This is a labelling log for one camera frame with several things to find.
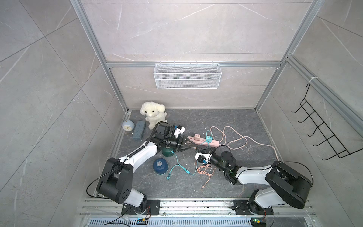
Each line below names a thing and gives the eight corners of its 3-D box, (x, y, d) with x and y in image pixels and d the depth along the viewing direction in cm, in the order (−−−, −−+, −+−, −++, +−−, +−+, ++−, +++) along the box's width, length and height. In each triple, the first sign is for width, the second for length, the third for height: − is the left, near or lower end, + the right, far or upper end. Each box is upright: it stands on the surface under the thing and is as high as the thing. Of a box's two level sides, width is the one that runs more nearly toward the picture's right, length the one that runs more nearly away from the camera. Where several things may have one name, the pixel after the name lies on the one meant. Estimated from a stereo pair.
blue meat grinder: (155, 177, 85) (152, 171, 77) (156, 165, 90) (154, 158, 82) (167, 177, 85) (165, 171, 77) (168, 165, 90) (167, 158, 82)
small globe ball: (126, 132, 107) (121, 125, 100) (128, 126, 111) (124, 119, 104) (135, 132, 107) (131, 125, 100) (136, 126, 111) (133, 119, 104)
